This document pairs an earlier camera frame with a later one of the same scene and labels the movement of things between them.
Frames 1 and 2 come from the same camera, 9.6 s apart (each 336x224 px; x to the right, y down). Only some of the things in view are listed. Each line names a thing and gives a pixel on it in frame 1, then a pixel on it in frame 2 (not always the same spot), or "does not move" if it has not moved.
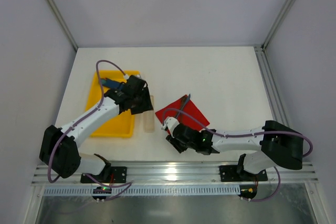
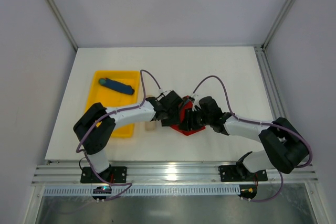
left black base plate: (111, 174) does not move
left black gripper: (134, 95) -> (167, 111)
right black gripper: (176, 141) -> (197, 115)
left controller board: (101, 190) does not move
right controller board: (249, 191) does not move
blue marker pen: (111, 83) does not move
